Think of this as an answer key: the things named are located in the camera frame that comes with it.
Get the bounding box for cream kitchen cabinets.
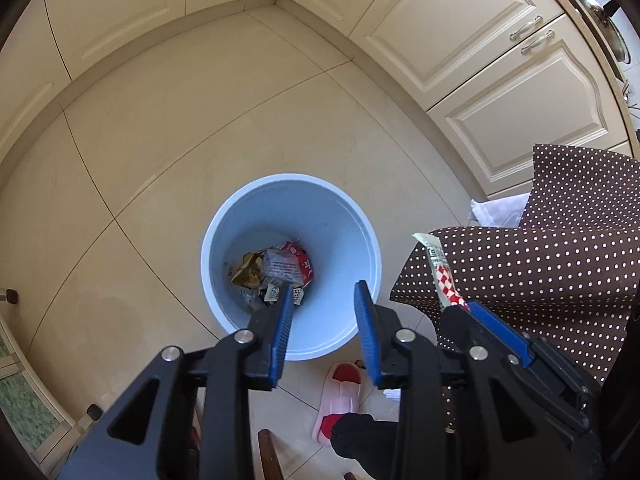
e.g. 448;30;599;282
0;0;633;201

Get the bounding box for frosted glass door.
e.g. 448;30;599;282
0;310;76;461

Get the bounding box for white cloth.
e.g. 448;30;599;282
468;192;531;228

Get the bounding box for person's black-clad leg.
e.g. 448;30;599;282
330;412;401;480

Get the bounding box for red white crumpled wrapper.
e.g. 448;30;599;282
280;241;317;288

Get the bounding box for brown dotted tablecloth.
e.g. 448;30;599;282
390;144;640;431

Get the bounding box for pink red slipper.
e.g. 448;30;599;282
311;362;372;447

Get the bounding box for metal cabinet handle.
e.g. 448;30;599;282
520;29;556;56
509;14;543;42

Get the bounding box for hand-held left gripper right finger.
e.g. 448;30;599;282
353;281;608;480

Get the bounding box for crumpled gold wrapper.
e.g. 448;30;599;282
229;251;266;288

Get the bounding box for steel pan on counter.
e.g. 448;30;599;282
570;0;633;66

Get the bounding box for light blue trash bin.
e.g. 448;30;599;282
200;174;383;363

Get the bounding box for long white checkered wrapper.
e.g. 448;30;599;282
412;232;471;311

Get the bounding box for clear crumpled wrapper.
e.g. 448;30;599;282
260;247;303;286

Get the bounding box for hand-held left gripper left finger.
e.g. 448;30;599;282
60;282;296;480

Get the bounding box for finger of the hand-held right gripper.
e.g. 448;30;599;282
436;304;476;356
467;301;538;368

